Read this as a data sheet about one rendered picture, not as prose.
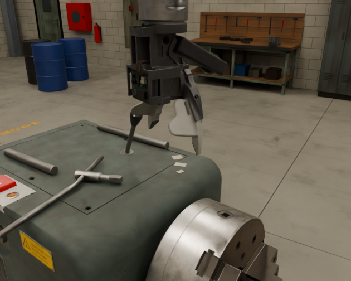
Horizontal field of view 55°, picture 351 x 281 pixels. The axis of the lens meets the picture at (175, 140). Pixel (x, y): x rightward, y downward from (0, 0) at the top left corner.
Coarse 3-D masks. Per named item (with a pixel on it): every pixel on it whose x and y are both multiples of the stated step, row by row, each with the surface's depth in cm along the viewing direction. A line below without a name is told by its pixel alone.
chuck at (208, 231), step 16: (208, 208) 72; (224, 208) 74; (192, 224) 68; (208, 224) 67; (224, 224) 67; (240, 224) 67; (256, 224) 74; (192, 240) 65; (208, 240) 64; (224, 240) 64; (240, 240) 68; (256, 240) 77; (176, 256) 64; (192, 256) 63; (224, 256) 63; (240, 256) 71; (176, 272) 63; (192, 272) 62
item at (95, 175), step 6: (78, 174) 79; (84, 174) 79; (90, 174) 79; (96, 174) 78; (90, 180) 79; (96, 180) 78; (102, 180) 79; (108, 180) 78; (114, 180) 78; (120, 180) 77
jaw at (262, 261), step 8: (264, 248) 79; (272, 248) 79; (256, 256) 77; (264, 256) 77; (272, 256) 76; (248, 264) 75; (256, 264) 75; (264, 264) 75; (272, 264) 75; (248, 272) 73; (256, 272) 73; (264, 272) 73; (272, 272) 73; (256, 280) 72; (264, 280) 71; (272, 280) 71; (280, 280) 71
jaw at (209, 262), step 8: (208, 256) 63; (200, 264) 62; (208, 264) 62; (216, 264) 61; (224, 264) 62; (200, 272) 62; (208, 272) 61; (216, 272) 62; (224, 272) 62; (232, 272) 61; (240, 272) 60; (216, 280) 61; (224, 280) 61; (232, 280) 60; (240, 280) 62; (248, 280) 63
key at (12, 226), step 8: (96, 160) 86; (88, 168) 82; (80, 176) 78; (72, 184) 75; (64, 192) 72; (48, 200) 69; (56, 200) 71; (40, 208) 67; (24, 216) 64; (32, 216) 66; (16, 224) 63; (0, 232) 60; (8, 232) 61
